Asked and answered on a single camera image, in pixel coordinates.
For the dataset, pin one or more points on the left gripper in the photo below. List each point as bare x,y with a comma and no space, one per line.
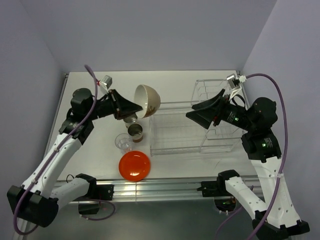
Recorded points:
121,107

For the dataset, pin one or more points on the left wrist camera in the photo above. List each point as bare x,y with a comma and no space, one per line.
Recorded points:
105,83

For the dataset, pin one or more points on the aluminium front rail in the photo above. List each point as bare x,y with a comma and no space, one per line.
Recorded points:
156,189

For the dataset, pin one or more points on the clear faceted glass tumbler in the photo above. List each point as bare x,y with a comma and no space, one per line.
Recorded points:
124,142

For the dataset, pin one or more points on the orange plate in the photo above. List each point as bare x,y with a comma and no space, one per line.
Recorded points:
134,166

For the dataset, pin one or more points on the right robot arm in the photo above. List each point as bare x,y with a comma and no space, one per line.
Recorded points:
274,217

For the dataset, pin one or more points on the clear acrylic dish rack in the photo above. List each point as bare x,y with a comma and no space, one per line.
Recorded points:
171,132

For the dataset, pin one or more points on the steel cup brown base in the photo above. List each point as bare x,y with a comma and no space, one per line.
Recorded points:
136,132

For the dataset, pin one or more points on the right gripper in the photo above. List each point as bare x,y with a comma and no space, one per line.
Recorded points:
204,116

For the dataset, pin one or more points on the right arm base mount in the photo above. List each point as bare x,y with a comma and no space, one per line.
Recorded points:
224,202

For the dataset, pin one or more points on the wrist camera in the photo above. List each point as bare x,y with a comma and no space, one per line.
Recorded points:
105,83
235,82

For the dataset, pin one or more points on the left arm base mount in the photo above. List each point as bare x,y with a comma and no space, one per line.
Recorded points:
90,204

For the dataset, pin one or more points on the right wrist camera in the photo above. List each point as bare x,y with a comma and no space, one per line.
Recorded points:
235,82

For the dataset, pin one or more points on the white ceramic bowl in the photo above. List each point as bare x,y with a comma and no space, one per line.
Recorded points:
148,98

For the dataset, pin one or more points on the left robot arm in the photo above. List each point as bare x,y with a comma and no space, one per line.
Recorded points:
36,200

